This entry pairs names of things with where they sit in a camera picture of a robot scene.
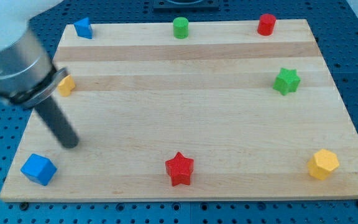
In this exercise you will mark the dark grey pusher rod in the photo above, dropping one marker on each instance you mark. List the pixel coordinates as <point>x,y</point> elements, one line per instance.
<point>56,121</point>

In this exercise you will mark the yellow heart block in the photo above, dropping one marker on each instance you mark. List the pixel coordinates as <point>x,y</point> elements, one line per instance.
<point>66,86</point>

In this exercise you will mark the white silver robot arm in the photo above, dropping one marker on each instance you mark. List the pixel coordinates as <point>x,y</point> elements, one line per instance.
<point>27,74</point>

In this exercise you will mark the blue cube block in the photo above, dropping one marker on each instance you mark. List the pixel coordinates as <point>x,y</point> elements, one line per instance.
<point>39,169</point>

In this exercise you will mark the blue triangle block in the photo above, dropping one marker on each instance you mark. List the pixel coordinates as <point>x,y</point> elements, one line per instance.
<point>83,28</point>

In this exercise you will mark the red star block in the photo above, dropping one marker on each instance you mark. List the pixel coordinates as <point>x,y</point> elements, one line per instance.
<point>180,169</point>

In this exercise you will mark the green cylinder block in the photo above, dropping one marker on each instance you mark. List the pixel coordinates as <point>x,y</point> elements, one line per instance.
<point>180,27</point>

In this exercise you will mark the wooden board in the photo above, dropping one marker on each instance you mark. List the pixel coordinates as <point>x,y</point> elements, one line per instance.
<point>142,95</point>

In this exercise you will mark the red cylinder block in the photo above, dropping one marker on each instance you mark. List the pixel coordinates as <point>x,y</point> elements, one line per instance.
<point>266,24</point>

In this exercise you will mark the green star block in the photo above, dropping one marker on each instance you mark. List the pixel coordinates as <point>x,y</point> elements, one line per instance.
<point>286,81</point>

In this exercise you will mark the yellow hexagon block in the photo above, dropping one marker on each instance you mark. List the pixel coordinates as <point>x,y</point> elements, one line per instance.
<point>322,164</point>

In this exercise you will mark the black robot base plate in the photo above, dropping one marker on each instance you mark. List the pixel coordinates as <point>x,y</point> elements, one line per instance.
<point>185,4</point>

